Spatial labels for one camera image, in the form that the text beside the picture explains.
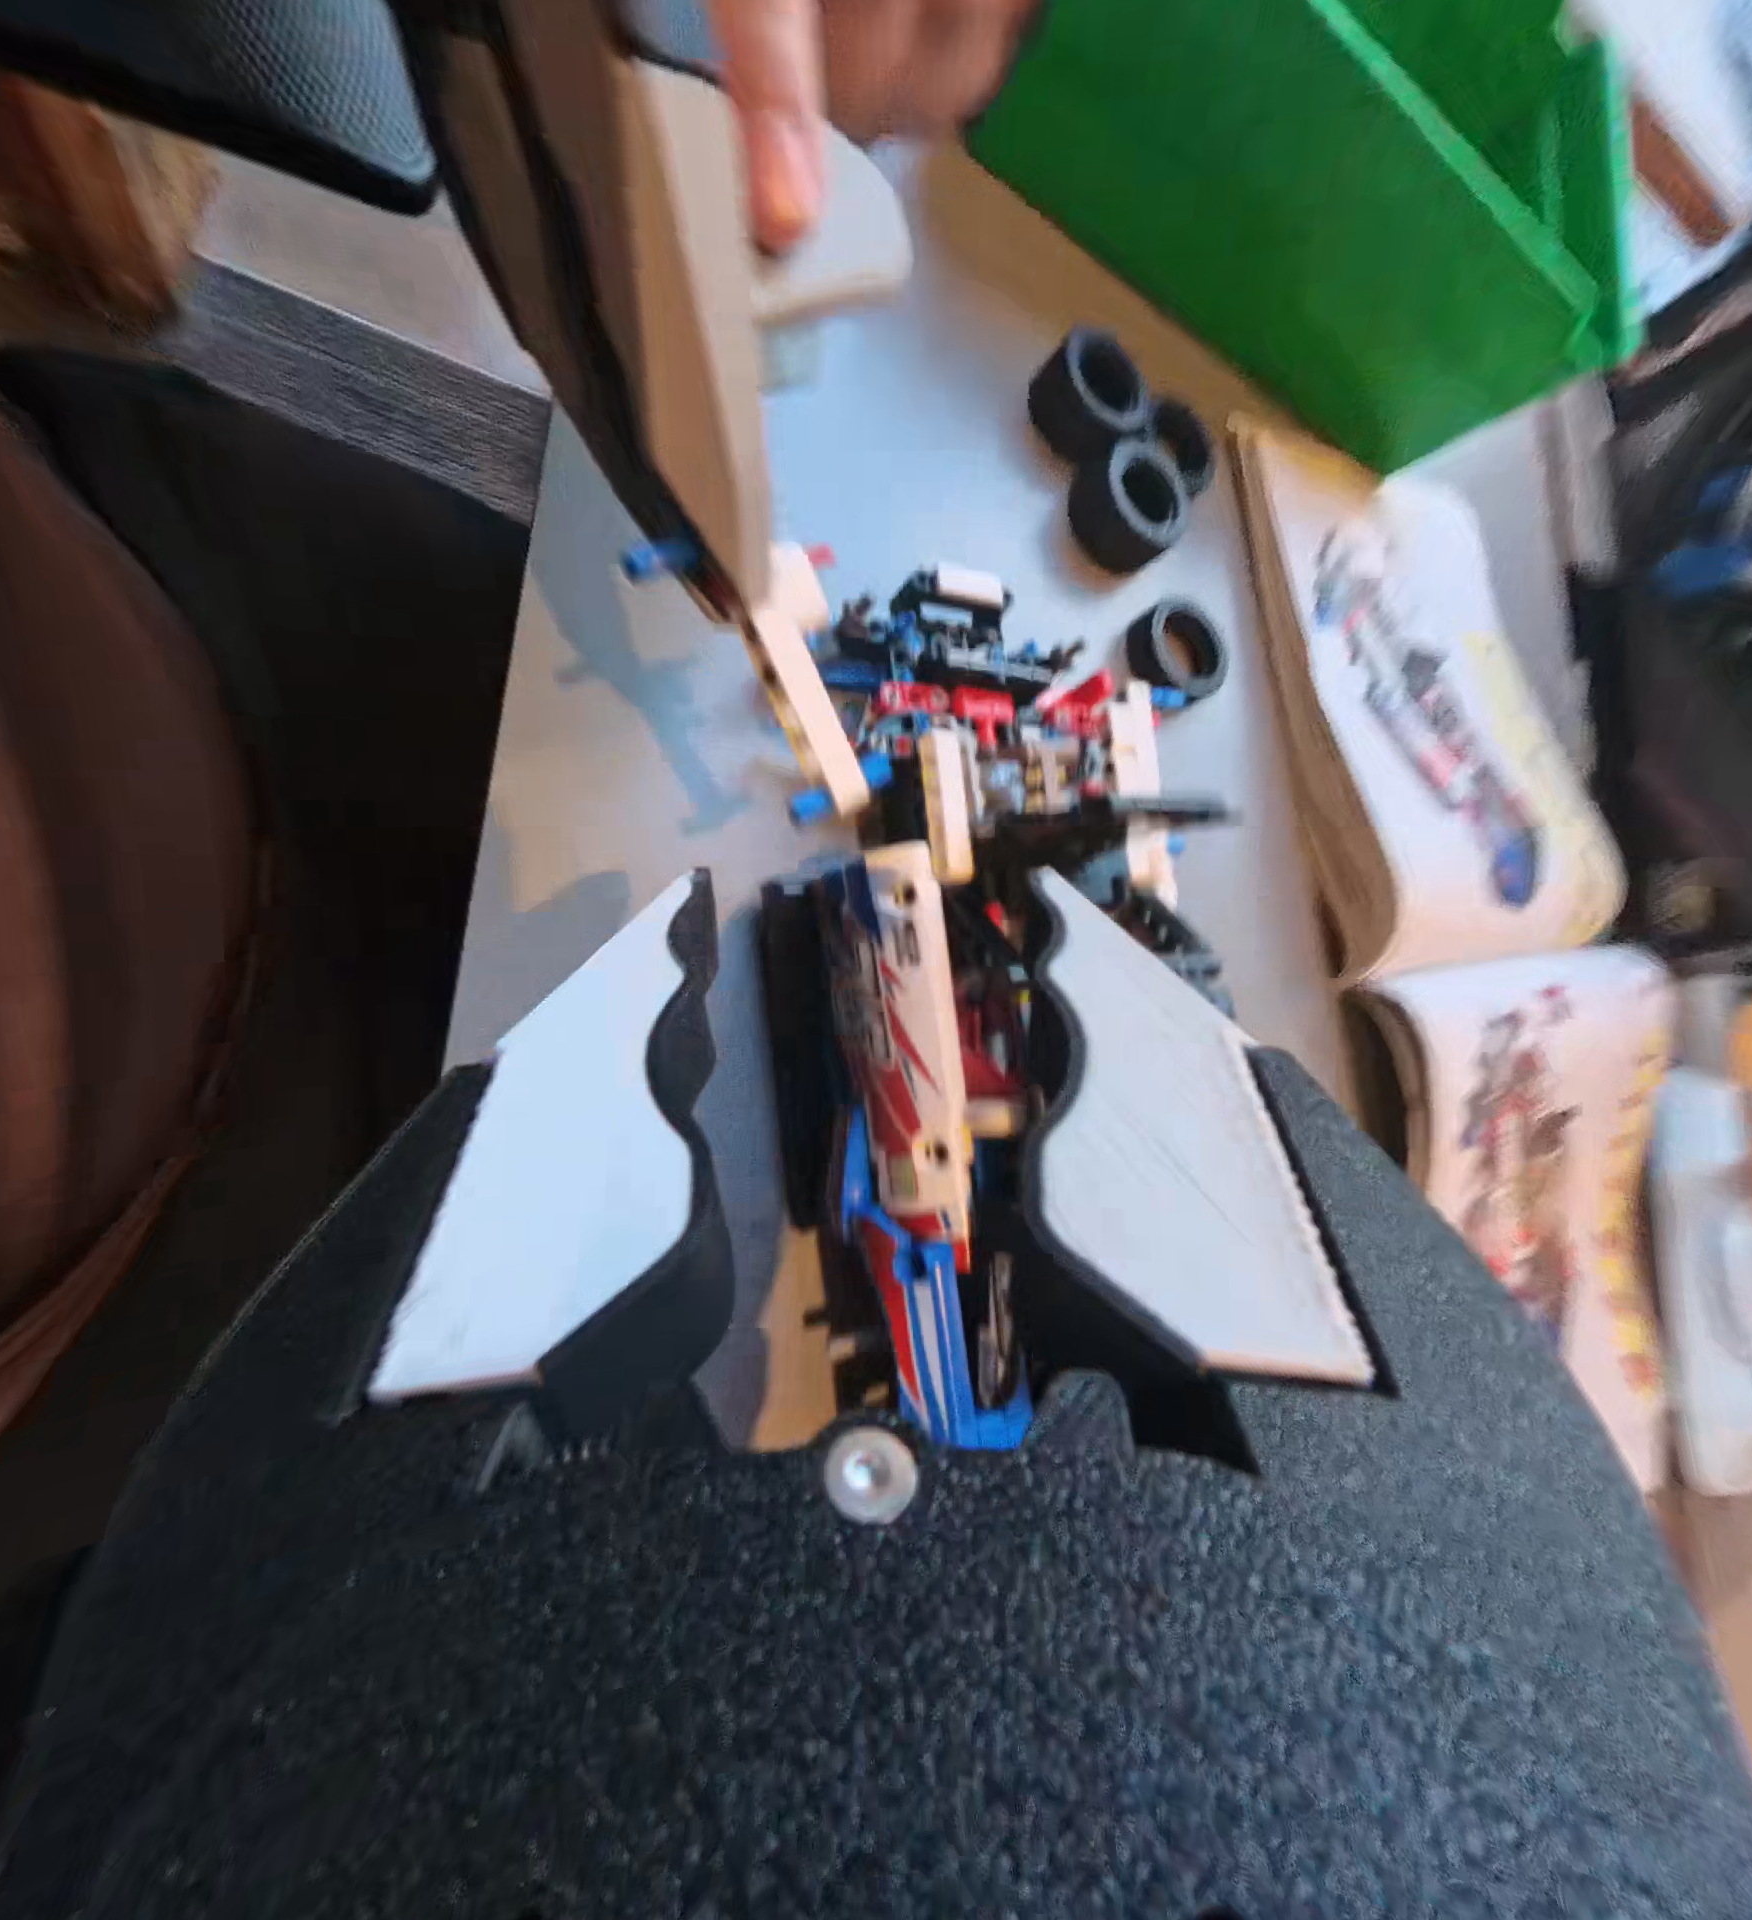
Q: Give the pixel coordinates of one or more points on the green plastic bin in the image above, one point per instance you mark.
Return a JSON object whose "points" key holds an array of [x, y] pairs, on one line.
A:
{"points": [[1267, 195]]}

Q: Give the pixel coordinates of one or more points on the grey desk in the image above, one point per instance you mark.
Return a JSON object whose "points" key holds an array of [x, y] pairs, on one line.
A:
{"points": [[937, 497]]}

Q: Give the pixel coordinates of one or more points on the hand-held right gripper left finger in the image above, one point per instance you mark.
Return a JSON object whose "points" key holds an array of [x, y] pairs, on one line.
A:
{"points": [[546, 1201]]}

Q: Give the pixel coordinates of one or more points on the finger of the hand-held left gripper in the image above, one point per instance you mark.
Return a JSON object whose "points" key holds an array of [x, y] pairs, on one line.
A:
{"points": [[546, 226], [704, 344]]}

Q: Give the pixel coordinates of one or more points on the person's brown shirt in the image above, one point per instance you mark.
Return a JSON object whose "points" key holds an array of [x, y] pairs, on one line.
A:
{"points": [[67, 827]]}

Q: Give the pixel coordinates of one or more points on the black chair armrest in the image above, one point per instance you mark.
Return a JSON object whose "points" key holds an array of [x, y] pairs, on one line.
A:
{"points": [[216, 76]]}

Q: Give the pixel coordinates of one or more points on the toy brick race car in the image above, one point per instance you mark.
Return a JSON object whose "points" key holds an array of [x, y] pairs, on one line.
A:
{"points": [[906, 1051]]}

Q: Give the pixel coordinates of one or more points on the black toy tyre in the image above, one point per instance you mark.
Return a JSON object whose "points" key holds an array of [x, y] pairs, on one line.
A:
{"points": [[1175, 649], [1126, 505], [1184, 444], [1086, 381]]}

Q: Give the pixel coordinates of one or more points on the wooden board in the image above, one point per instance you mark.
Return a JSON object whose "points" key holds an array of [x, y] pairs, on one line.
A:
{"points": [[53, 211]]}

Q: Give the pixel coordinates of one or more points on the person's left hand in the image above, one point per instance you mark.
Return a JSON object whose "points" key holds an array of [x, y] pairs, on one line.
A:
{"points": [[876, 61]]}

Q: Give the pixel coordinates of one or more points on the white stand base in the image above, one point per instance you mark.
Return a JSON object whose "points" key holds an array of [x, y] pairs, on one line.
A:
{"points": [[1716, 1275]]}

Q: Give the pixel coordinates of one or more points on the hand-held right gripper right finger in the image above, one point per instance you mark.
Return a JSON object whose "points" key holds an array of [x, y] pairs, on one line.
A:
{"points": [[1189, 1201]]}

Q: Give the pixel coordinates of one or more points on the toy car instruction booklet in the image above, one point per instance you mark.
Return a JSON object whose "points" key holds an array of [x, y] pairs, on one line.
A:
{"points": [[1418, 706]]}

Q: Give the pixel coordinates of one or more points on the black trousers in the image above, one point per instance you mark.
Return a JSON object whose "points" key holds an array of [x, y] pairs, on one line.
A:
{"points": [[364, 750]]}

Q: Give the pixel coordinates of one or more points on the white beam assembly with pins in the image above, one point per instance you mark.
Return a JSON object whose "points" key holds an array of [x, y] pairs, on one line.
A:
{"points": [[799, 674]]}

